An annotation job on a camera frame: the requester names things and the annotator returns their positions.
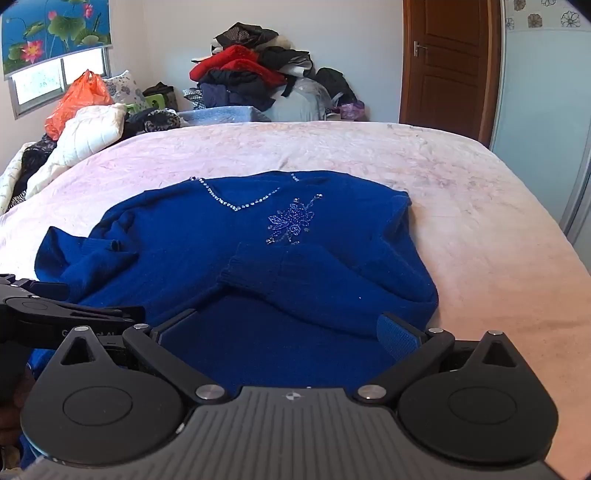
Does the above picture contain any floral pillow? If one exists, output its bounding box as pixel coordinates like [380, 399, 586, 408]
[102, 70, 148, 109]

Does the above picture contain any window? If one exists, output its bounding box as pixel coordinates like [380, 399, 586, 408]
[9, 46, 112, 118]

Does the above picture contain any lotus flower window blind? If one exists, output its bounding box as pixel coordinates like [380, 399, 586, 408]
[0, 0, 114, 81]

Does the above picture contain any green plastic item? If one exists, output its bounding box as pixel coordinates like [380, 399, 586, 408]
[127, 92, 167, 114]

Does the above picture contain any white quilted jacket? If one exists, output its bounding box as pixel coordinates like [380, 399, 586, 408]
[25, 104, 127, 199]

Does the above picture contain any pile of clothes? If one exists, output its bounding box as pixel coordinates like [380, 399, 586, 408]
[182, 21, 317, 112]

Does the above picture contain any light blue folded blanket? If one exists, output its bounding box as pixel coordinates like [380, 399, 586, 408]
[178, 105, 271, 126]

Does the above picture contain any black bag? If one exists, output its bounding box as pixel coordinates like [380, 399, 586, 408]
[315, 67, 358, 107]

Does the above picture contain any black patterned cloth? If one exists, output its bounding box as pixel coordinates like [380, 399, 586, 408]
[122, 108, 185, 137]

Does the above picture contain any orange plastic bag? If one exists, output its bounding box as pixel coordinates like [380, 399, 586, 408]
[45, 70, 115, 140]

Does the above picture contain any blue beaded sweater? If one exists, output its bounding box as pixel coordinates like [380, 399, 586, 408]
[18, 170, 439, 469]

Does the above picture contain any sliding wardrobe door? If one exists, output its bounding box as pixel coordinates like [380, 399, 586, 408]
[489, 0, 591, 250]

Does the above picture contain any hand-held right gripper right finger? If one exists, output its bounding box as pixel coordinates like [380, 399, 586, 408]
[353, 313, 529, 406]

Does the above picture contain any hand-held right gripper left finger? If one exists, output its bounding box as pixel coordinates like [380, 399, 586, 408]
[59, 308, 232, 406]

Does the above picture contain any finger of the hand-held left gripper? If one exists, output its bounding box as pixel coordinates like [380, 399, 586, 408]
[51, 302, 147, 326]

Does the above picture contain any brown wooden door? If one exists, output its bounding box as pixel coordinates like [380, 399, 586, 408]
[399, 0, 502, 148]

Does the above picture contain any purple bag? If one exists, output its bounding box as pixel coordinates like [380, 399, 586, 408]
[328, 102, 365, 121]

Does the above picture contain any pink bed blanket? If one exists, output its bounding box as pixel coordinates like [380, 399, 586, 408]
[0, 121, 591, 472]

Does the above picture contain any translucent grey bag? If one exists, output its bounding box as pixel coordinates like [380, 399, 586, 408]
[268, 78, 333, 121]

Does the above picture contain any black floral cloth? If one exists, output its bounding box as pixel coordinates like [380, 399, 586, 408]
[9, 134, 58, 201]

